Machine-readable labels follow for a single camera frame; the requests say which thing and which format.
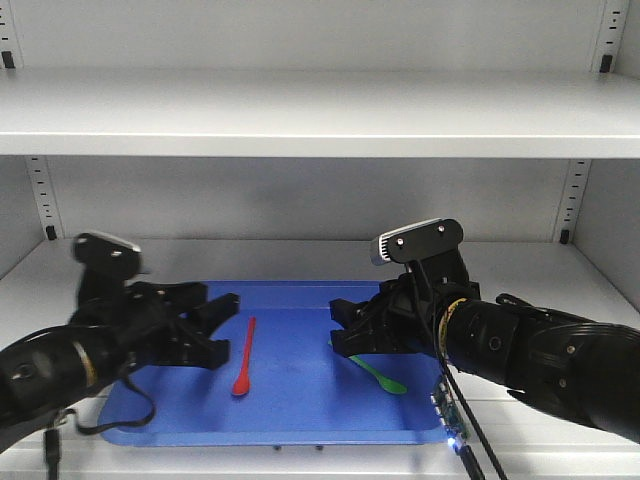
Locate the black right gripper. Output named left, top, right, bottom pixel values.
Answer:
left=329, top=249, right=480, bottom=357

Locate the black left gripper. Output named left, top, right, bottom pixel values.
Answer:
left=69, top=266, right=240, bottom=370

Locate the green plastic spoon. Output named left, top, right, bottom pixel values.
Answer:
left=348, top=355, right=408, bottom=395

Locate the red plastic spoon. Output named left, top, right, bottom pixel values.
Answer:
left=231, top=316, right=257, bottom=397

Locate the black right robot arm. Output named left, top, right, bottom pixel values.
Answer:
left=330, top=250, right=639, bottom=442

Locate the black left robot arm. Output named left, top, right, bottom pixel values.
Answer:
left=1, top=238, right=240, bottom=449

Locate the grey metal cabinet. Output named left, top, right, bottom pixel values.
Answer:
left=0, top=0, right=640, bottom=480

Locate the blue plastic tray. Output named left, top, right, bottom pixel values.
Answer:
left=99, top=281, right=447, bottom=447

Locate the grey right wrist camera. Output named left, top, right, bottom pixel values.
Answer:
left=370, top=218, right=464, bottom=266

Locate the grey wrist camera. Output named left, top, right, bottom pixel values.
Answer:
left=72, top=231, right=143, bottom=280
left=370, top=218, right=464, bottom=266

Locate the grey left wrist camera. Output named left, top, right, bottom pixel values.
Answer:
left=72, top=231, right=143, bottom=280

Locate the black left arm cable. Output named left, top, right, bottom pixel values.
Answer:
left=42, top=359, right=156, bottom=480

